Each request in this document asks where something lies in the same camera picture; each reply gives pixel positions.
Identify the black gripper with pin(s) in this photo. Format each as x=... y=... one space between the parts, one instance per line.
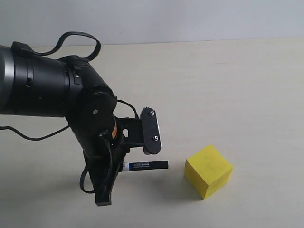
x=129 y=133

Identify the black and white marker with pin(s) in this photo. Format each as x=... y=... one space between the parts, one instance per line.
x=142 y=166

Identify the yellow foam cube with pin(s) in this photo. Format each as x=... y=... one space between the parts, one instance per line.
x=207 y=171

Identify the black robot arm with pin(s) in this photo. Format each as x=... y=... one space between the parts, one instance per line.
x=32 y=84

